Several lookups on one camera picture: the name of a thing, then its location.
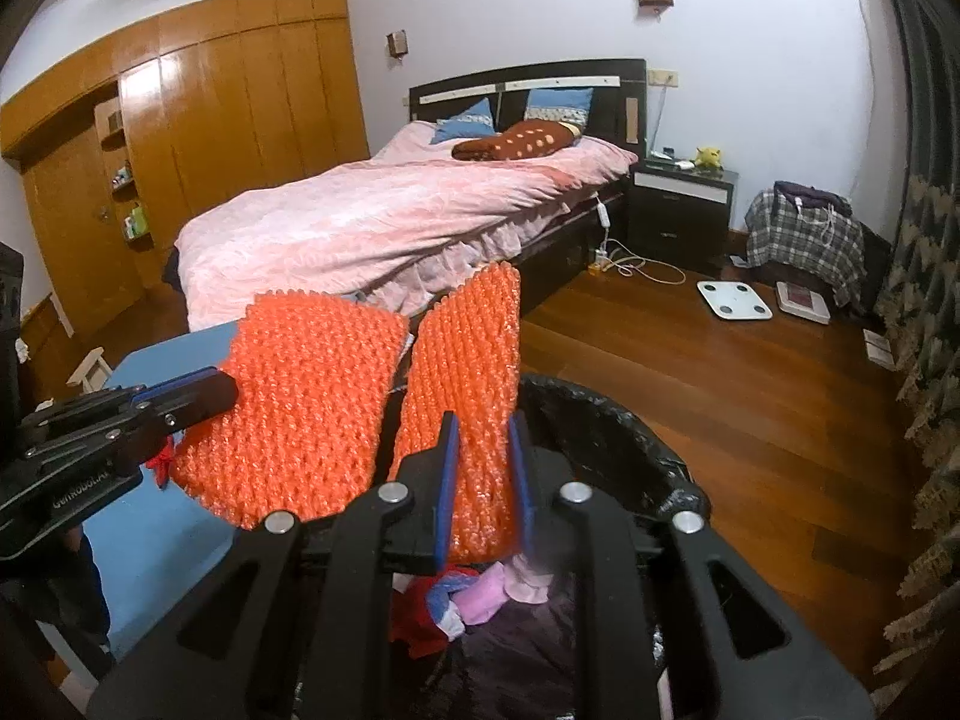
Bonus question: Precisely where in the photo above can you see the orange foam net sleeve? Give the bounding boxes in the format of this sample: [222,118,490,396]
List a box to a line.
[169,293,409,530]

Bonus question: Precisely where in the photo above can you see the pink sock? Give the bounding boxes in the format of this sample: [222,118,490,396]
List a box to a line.
[452,554,553,628]

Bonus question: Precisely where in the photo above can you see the red plastic scrap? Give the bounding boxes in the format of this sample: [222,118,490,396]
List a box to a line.
[145,436,176,489]

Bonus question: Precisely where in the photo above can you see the black trash bin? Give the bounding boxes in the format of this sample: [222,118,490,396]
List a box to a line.
[363,376,703,718]

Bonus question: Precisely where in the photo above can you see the small white stool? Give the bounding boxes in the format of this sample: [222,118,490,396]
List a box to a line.
[67,346,112,394]

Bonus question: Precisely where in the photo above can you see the wooden wardrobe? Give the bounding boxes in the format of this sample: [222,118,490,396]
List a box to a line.
[2,0,370,335]

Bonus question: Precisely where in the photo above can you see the white bathroom scale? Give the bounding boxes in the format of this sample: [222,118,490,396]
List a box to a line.
[697,280,773,322]

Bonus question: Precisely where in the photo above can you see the red white floor scale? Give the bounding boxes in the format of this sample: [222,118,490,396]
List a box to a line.
[776,281,832,325]

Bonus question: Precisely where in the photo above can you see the dark patterned curtain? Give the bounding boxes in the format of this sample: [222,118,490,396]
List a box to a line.
[874,0,958,718]

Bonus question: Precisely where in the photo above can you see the plaid cloth on chair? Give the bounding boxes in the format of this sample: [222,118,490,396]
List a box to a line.
[745,182,867,307]

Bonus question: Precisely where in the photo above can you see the bed with pink duvet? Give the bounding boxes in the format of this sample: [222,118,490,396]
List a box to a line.
[171,59,647,332]

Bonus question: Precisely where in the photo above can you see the left blue pillow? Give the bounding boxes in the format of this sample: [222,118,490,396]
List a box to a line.
[431,98,496,145]

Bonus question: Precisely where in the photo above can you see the blue pillow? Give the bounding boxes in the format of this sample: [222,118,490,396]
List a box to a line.
[431,98,496,145]
[524,88,594,130]

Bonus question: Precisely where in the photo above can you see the black nightstand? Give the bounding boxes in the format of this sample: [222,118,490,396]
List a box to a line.
[626,161,739,277]

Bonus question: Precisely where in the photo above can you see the dark red dotted pillow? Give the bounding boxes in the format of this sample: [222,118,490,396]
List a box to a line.
[451,119,581,161]

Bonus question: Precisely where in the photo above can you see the yellow plush toy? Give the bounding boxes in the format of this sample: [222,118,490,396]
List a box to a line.
[695,146,722,172]

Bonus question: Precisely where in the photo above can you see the right blue pillow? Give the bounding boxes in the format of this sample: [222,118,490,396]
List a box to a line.
[524,88,594,130]

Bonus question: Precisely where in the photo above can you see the white charging cable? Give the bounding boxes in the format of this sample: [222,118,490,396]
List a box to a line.
[587,202,689,288]

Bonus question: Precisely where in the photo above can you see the left wall lamp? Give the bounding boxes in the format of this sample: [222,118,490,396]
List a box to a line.
[386,29,409,60]

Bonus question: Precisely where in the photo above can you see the wall power socket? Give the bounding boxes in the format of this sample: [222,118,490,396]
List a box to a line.
[647,70,679,88]

